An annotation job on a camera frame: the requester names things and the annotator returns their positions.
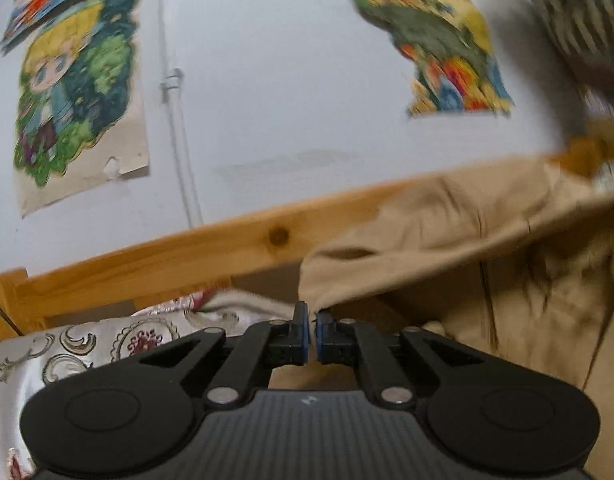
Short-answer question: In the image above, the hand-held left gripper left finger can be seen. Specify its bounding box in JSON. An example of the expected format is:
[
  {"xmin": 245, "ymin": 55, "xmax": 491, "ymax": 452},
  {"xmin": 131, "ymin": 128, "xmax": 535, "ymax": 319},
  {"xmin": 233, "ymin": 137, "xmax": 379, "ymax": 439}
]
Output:
[{"xmin": 137, "ymin": 302, "xmax": 309, "ymax": 409}]

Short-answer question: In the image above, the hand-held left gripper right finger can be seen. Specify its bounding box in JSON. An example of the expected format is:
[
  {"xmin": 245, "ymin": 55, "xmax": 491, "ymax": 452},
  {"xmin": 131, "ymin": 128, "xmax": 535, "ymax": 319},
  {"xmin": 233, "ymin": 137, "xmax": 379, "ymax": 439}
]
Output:
[{"xmin": 316, "ymin": 309, "xmax": 488, "ymax": 407}]

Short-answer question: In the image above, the tan garment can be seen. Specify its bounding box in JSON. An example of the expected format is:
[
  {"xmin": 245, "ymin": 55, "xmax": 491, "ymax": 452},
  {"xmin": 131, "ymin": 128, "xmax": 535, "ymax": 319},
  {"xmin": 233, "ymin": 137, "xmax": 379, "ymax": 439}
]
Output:
[{"xmin": 299, "ymin": 152, "xmax": 614, "ymax": 480}]

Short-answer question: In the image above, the floral patterned bedspread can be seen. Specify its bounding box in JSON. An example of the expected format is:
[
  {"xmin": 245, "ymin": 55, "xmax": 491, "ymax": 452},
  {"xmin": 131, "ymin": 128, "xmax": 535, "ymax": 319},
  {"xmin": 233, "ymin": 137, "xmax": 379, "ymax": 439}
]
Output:
[{"xmin": 0, "ymin": 290, "xmax": 299, "ymax": 480}]

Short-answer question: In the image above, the dark striped cloth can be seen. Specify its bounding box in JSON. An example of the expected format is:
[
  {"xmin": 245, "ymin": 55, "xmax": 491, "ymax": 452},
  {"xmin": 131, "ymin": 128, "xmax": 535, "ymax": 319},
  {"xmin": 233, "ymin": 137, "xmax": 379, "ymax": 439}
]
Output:
[{"xmin": 507, "ymin": 0, "xmax": 614, "ymax": 92}]

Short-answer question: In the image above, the wooden bed frame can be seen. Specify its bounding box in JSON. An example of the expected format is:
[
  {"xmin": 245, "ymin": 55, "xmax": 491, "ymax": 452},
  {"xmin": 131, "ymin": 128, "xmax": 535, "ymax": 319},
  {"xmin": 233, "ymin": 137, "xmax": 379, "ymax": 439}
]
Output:
[{"xmin": 0, "ymin": 120, "xmax": 614, "ymax": 343}]

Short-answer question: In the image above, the white wall pipe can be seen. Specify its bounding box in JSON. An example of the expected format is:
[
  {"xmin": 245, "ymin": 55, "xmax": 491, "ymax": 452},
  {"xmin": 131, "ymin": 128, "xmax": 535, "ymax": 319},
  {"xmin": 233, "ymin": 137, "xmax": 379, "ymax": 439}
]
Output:
[{"xmin": 157, "ymin": 0, "xmax": 206, "ymax": 229}]

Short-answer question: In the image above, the black cable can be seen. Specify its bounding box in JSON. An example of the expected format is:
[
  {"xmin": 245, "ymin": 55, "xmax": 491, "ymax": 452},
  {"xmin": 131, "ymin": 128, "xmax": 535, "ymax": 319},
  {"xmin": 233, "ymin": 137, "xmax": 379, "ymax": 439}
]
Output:
[{"xmin": 0, "ymin": 296, "xmax": 26, "ymax": 337}]

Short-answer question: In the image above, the yellow green wall poster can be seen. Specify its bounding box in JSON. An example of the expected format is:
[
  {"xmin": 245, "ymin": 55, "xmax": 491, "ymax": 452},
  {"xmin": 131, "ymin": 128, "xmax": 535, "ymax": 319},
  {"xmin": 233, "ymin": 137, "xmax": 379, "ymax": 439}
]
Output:
[{"xmin": 337, "ymin": 0, "xmax": 516, "ymax": 119}]

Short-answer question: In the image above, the blond figure wall poster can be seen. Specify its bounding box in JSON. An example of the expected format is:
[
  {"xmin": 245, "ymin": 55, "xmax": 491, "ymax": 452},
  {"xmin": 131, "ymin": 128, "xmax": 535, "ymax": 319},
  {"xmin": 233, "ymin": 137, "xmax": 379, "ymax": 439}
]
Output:
[{"xmin": 12, "ymin": 0, "xmax": 151, "ymax": 219}]

